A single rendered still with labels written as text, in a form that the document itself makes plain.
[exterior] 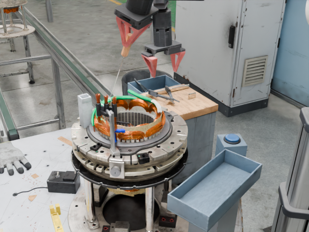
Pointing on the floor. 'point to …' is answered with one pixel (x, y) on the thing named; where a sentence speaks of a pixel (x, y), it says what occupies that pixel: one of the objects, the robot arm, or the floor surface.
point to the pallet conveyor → (57, 54)
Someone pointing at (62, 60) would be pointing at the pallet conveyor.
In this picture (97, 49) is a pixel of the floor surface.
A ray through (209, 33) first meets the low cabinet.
